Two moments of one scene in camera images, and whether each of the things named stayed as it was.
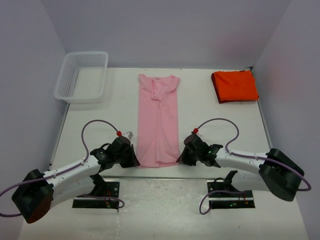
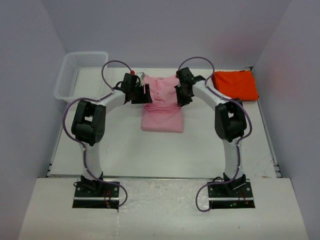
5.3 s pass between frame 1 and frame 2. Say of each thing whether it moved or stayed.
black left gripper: moved
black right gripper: moved
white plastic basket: stayed
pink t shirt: moved
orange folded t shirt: stayed
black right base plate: stayed
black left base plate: stayed
